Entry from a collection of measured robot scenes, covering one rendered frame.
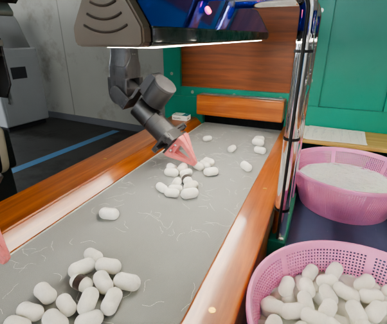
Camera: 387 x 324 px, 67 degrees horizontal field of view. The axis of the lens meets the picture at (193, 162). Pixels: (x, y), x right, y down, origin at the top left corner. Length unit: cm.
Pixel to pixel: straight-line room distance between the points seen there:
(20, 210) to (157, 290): 30
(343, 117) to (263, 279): 72
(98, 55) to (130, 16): 349
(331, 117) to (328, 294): 70
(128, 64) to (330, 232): 58
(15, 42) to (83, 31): 389
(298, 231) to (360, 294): 23
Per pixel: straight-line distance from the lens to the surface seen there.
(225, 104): 103
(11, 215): 60
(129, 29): 29
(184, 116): 108
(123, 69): 73
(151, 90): 70
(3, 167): 109
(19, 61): 413
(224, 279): 41
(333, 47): 103
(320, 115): 105
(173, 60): 115
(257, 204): 56
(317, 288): 47
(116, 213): 56
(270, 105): 100
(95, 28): 32
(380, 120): 106
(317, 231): 68
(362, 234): 71
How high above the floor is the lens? 105
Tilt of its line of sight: 23 degrees down
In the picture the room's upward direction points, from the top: straight up
